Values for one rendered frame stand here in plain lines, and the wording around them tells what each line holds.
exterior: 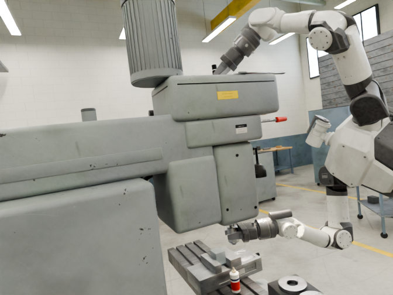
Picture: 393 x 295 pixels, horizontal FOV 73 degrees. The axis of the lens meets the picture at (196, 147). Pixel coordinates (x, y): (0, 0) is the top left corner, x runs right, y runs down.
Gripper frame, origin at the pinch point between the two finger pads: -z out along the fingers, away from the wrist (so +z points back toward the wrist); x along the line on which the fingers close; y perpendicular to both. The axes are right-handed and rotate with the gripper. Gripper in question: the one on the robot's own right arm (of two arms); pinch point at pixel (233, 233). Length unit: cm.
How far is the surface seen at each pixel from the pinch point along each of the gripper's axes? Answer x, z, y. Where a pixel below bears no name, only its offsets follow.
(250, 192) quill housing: 8.0, 7.6, -18.8
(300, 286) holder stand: 31.3, 13.6, 7.8
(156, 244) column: 34.3, -29.1, -14.4
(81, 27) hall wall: -613, -212, -354
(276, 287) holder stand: 27.8, 7.1, 9.0
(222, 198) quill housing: 11.9, -4.6, -19.0
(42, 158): 31, -58, -43
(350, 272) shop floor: -152, 151, 125
